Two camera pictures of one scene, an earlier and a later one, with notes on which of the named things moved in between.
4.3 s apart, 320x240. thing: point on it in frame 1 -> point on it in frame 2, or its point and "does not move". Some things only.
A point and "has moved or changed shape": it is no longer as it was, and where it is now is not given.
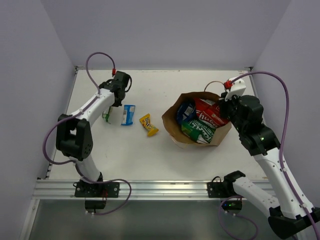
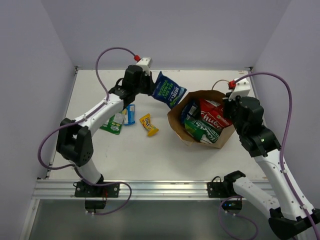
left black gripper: (117, 100) -> (149, 83)
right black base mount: (225, 190) does not move
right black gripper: (224, 104) does not move
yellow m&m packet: (145, 122) does not move
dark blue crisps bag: (186, 111) -> (168, 91)
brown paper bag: (175, 128) has moved or changed shape
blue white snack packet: (128, 117) does not move
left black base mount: (95, 194) does not move
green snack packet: (105, 115) has moved or changed shape
